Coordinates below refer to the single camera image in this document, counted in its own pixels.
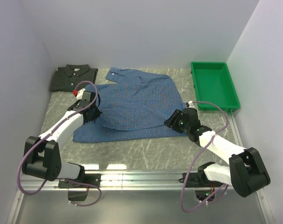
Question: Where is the blue checked long sleeve shirt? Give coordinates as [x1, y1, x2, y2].
[73, 68, 186, 143]

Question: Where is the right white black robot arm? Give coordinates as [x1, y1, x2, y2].
[164, 108, 270, 197]

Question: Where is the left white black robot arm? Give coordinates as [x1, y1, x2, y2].
[21, 91, 101, 188]

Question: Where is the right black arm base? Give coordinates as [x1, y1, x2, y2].
[178, 161, 223, 203]

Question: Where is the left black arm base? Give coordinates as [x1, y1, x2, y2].
[58, 174, 102, 207]

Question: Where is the dark green folded shirt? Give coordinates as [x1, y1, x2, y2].
[49, 64, 98, 92]

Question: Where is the green plastic tray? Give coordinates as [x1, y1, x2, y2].
[191, 62, 241, 112]

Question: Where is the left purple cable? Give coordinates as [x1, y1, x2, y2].
[17, 80, 103, 207]

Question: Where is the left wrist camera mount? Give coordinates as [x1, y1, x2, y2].
[73, 88, 85, 100]

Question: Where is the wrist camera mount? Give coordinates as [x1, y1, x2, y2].
[73, 88, 85, 100]
[186, 101, 196, 109]

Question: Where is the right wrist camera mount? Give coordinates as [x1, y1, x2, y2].
[186, 101, 196, 109]

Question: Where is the aluminium mounting rail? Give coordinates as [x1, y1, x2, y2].
[17, 169, 264, 192]

